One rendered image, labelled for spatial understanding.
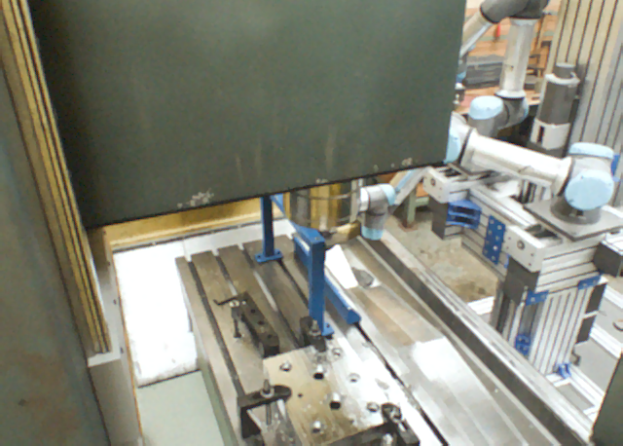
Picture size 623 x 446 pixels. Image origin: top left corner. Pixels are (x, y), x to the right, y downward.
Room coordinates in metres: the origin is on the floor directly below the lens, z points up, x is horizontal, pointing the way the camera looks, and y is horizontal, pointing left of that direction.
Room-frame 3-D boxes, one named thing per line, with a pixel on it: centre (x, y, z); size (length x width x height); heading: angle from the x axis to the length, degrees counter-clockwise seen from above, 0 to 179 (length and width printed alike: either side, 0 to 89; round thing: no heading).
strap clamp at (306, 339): (1.08, -0.01, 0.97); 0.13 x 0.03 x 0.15; 23
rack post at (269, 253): (1.60, 0.15, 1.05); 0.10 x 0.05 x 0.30; 113
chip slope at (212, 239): (1.54, 0.22, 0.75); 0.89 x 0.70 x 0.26; 113
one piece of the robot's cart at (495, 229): (1.66, -0.68, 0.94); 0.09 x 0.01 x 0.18; 21
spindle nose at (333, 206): (0.94, -0.02, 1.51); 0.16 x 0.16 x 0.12
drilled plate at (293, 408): (0.90, -0.04, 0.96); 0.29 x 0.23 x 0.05; 23
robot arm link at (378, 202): (1.58, -0.23, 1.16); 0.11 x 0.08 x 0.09; 113
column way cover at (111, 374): (0.77, 0.39, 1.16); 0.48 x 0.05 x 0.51; 23
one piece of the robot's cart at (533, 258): (1.46, -0.84, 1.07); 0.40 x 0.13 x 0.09; 111
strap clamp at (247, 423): (0.86, 0.11, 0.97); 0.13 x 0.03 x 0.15; 113
